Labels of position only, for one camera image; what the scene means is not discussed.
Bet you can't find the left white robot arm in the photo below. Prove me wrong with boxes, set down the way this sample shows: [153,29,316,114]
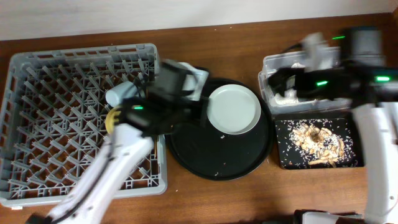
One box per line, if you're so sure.
[26,60,210,223]

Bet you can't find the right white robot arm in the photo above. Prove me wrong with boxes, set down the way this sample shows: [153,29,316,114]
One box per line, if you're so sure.
[267,27,397,223]

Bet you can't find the food scraps and rice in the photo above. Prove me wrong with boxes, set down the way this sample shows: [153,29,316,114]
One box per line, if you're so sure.
[281,119,355,167]

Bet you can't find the yellow plastic bowl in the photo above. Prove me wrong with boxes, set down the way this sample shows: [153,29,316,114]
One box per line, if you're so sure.
[105,106,121,134]

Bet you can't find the clear plastic waste bin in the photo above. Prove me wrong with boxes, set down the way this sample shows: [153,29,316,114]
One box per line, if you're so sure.
[258,51,351,115]

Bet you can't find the black rectangular tray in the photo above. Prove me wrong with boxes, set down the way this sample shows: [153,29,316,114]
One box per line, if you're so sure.
[273,111,364,170]

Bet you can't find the white paper napkin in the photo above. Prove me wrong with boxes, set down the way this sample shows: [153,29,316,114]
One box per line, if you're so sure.
[272,75,300,105]

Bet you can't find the round black serving tray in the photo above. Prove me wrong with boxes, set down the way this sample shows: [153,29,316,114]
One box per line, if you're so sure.
[166,78,274,180]

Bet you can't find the grey plastic dishwasher rack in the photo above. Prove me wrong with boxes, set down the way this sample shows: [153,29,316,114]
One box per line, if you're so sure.
[1,44,159,209]

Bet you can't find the blue plastic cup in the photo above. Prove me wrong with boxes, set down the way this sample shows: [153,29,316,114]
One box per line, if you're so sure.
[105,81,137,108]

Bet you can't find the grey round plate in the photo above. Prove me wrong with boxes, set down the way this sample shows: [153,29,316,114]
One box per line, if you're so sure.
[207,84,262,135]

